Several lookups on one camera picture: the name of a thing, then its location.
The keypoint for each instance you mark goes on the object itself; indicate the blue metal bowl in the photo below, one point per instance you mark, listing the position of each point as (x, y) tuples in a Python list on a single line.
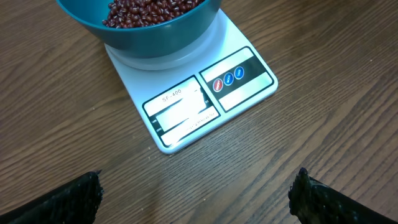
[(143, 42)]

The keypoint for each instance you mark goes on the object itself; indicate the white digital kitchen scale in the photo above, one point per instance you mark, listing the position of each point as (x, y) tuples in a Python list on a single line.
[(187, 94)]

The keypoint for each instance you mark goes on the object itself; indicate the red beans in bowl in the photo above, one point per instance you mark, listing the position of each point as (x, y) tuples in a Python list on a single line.
[(126, 14)]

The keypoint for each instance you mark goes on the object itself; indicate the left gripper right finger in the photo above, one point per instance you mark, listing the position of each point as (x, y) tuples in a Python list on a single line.
[(313, 202)]

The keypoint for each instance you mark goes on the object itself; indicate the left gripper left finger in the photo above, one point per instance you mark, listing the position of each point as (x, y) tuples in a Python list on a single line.
[(75, 202)]

